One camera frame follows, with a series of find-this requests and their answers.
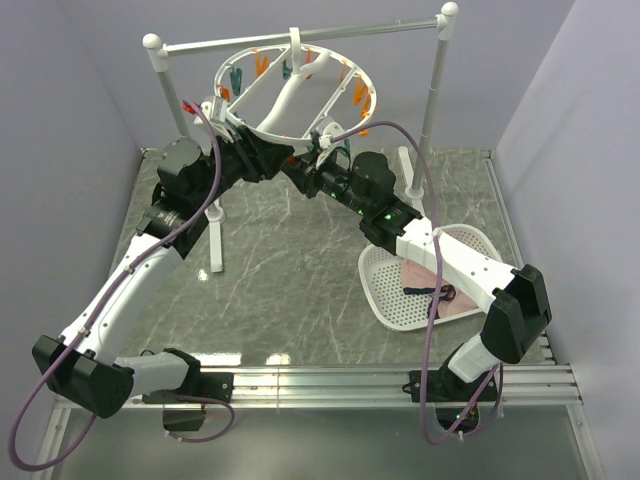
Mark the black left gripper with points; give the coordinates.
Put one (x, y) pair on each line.
(261, 158)

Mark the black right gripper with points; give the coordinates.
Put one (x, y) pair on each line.
(306, 179)

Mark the white round clip hanger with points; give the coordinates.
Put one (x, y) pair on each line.
(270, 106)

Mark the white perforated plastic basket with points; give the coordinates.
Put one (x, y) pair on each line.
(382, 281)

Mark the pink underwear navy trim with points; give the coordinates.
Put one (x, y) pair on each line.
(417, 280)

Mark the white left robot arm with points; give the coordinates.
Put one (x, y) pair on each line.
(83, 364)

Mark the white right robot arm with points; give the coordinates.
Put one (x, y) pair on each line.
(515, 301)

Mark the teal front right peg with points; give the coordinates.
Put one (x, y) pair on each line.
(344, 149)

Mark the teal back clothes peg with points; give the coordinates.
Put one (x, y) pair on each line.
(286, 70)

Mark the teal left back peg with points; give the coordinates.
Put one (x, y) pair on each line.
(236, 80)

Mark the orange right middle peg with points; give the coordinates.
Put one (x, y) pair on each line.
(367, 106)

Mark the orange back left peg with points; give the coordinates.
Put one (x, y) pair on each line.
(261, 62)

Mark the orange right upper peg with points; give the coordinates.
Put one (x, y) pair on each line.
(360, 91)

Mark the orange right back peg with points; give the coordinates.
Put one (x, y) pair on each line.
(343, 71)

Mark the white clothes rack stand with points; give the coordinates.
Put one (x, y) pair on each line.
(159, 54)

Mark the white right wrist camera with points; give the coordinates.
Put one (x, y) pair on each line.
(325, 131)

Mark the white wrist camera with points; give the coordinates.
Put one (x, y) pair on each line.
(325, 131)
(214, 109)

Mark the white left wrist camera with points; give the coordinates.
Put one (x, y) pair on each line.
(214, 109)

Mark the aluminium mounting rail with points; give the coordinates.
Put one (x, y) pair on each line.
(284, 387)

